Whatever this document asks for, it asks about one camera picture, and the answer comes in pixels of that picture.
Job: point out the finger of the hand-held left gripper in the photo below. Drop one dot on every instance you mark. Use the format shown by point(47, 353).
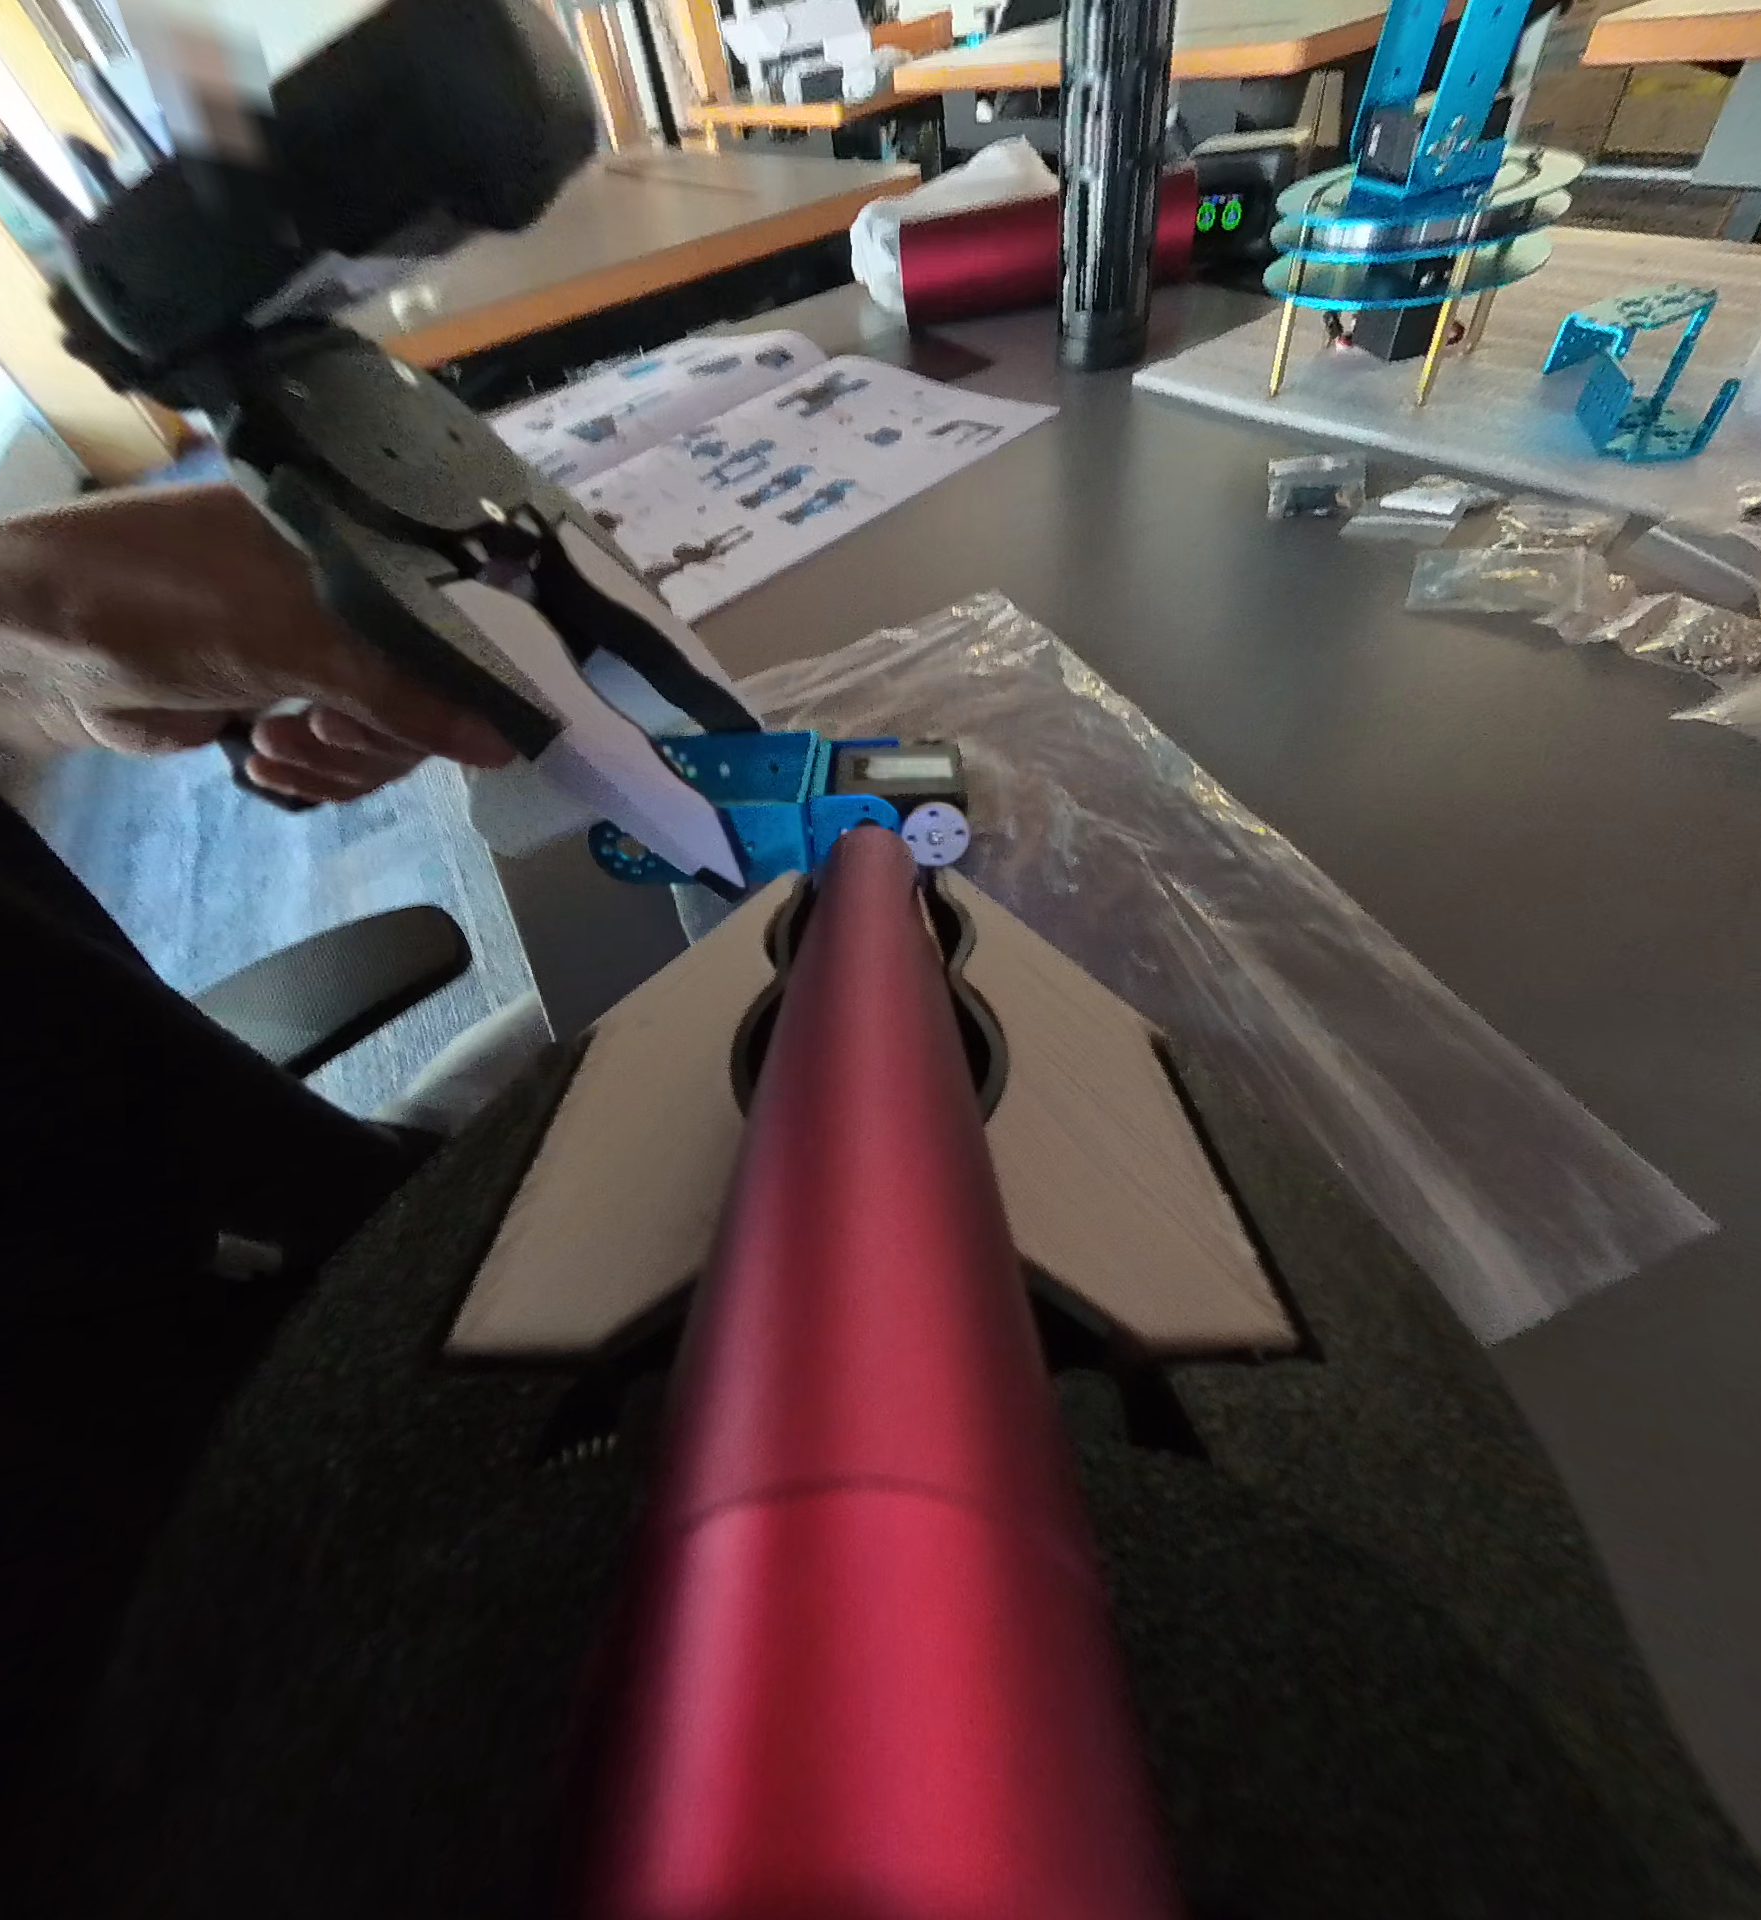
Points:
point(638, 629)
point(627, 796)

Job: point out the white crumpled bag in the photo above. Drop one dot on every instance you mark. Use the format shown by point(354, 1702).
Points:
point(952, 172)

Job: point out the black perforated cylinder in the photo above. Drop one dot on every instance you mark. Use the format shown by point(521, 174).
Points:
point(1120, 180)

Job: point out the blue metal servo bracket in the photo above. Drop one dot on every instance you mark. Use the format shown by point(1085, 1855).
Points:
point(766, 810)

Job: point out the red metal cylinder case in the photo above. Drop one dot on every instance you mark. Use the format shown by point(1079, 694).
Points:
point(999, 247)

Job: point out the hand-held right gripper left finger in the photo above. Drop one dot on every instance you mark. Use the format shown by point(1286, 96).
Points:
point(594, 1203)

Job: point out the blue double bracket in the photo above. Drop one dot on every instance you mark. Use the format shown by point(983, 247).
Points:
point(1644, 316)

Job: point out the office chair with pale seat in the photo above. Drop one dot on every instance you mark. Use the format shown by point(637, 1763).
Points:
point(354, 976)

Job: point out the grey desk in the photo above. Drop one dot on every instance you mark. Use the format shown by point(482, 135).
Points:
point(1241, 571)

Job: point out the wooden standing desk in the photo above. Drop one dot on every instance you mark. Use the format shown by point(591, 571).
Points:
point(971, 68)

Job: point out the black charger with green displays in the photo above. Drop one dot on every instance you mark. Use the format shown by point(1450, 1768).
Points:
point(1272, 164)

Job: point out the wooden top desk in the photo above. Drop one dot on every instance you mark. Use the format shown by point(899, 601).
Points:
point(1718, 30)
point(701, 209)

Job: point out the white foam sheet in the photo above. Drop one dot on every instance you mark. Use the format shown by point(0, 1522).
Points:
point(1492, 435)

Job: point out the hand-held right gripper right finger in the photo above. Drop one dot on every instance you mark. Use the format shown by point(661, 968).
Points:
point(1120, 1185)

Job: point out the red electric screwdriver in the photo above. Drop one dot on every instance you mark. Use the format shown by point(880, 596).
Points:
point(864, 1348)

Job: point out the group of small screw bags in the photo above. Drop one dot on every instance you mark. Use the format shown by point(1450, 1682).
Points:
point(1492, 576)

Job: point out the person's left hand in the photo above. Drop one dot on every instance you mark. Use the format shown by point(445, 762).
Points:
point(145, 615)

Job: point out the large clear plastic bag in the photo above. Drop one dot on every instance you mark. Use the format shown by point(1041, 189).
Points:
point(1272, 976)

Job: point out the person's black top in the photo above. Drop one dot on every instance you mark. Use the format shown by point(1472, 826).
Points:
point(69, 1203)

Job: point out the blue hobby robot arm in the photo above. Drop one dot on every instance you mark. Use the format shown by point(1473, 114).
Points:
point(1422, 226)

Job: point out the printed instruction sheet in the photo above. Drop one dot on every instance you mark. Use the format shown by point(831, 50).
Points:
point(759, 450)

